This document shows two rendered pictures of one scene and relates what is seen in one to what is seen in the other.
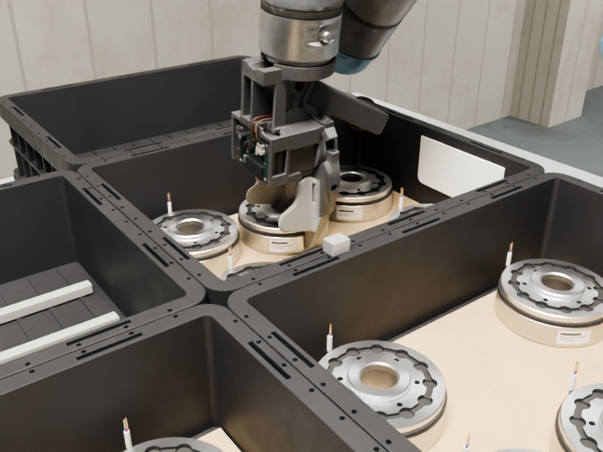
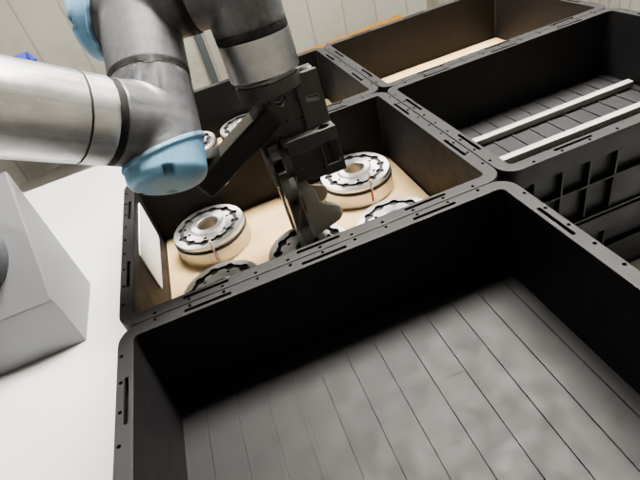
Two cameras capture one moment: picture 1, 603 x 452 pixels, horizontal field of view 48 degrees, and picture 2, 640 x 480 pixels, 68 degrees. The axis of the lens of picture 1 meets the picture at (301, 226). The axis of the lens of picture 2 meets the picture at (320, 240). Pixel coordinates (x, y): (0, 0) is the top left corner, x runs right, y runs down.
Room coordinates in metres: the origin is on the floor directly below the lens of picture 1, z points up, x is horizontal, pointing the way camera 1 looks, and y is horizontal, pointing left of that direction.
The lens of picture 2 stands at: (1.09, 0.25, 1.21)
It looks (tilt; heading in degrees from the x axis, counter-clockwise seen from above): 38 degrees down; 208
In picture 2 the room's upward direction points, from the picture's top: 17 degrees counter-clockwise
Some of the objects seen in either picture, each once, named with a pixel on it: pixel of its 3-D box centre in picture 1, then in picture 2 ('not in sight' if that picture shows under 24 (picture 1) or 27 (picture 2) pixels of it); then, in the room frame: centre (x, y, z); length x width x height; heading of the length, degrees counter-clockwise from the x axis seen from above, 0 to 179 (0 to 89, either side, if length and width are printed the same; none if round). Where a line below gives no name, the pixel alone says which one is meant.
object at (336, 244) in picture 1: (336, 244); not in sight; (0.48, -0.03, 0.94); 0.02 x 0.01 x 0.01; 126
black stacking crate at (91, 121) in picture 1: (181, 141); (398, 415); (0.90, 0.17, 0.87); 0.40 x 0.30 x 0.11; 126
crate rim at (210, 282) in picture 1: (311, 178); (285, 189); (0.66, -0.01, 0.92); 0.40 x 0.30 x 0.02; 126
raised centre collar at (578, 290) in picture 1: (556, 283); not in sight; (0.54, -0.24, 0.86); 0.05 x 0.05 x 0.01
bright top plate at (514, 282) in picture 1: (555, 288); not in sight; (0.54, -0.24, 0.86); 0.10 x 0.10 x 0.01
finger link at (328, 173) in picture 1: (318, 173); not in sight; (0.64, -0.02, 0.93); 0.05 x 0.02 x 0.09; 36
